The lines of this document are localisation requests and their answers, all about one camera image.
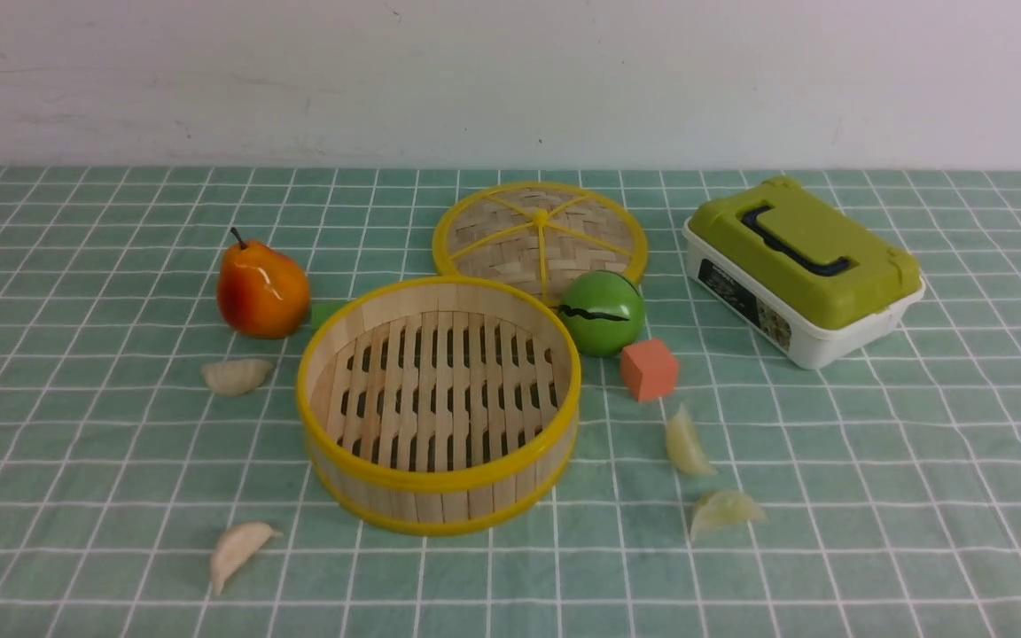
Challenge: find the woven bamboo steamer lid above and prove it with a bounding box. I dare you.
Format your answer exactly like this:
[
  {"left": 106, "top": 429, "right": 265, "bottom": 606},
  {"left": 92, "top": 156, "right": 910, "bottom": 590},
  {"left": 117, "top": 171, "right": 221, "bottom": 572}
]
[{"left": 431, "top": 182, "right": 649, "bottom": 306}]

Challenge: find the bamboo steamer tray yellow rim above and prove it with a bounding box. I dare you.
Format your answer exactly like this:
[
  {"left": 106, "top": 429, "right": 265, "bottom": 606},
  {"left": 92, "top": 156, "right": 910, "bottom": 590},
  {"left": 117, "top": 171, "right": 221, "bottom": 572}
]
[{"left": 296, "top": 277, "right": 582, "bottom": 536}]

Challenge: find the green checkered tablecloth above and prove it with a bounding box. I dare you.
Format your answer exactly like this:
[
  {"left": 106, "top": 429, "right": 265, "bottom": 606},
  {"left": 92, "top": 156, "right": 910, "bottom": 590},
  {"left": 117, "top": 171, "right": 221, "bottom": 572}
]
[{"left": 0, "top": 167, "right": 1021, "bottom": 637}]

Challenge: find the white dumpling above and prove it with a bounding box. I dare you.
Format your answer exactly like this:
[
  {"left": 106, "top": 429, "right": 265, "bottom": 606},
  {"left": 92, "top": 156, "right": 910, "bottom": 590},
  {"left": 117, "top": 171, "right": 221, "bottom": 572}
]
[
  {"left": 209, "top": 521, "right": 283, "bottom": 597},
  {"left": 201, "top": 358, "right": 275, "bottom": 397}
]

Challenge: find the green toy ball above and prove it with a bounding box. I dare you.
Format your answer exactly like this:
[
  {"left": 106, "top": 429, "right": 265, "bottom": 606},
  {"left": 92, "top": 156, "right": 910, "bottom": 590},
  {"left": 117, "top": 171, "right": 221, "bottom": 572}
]
[{"left": 555, "top": 269, "right": 645, "bottom": 358}]

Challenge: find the pale green dumpling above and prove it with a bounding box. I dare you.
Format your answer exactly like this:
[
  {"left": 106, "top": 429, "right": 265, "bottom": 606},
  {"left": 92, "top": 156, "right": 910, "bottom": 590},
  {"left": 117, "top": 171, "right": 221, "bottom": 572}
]
[
  {"left": 664, "top": 403, "right": 717, "bottom": 476},
  {"left": 689, "top": 490, "right": 767, "bottom": 542}
]

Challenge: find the green lidded white storage box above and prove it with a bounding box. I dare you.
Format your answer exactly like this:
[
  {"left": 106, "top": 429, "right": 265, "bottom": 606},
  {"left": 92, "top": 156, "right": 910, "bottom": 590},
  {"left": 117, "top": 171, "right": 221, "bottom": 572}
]
[{"left": 682, "top": 176, "right": 925, "bottom": 369}]

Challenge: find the orange red toy pear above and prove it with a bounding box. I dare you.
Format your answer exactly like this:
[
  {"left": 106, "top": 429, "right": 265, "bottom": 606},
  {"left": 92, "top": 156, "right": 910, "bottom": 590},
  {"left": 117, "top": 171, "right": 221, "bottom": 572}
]
[{"left": 216, "top": 227, "right": 311, "bottom": 339}]

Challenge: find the orange foam cube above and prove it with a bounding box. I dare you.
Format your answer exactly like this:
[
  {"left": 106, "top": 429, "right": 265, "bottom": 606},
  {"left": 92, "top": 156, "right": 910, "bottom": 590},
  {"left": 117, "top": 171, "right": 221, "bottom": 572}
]
[{"left": 620, "top": 338, "right": 680, "bottom": 403}]

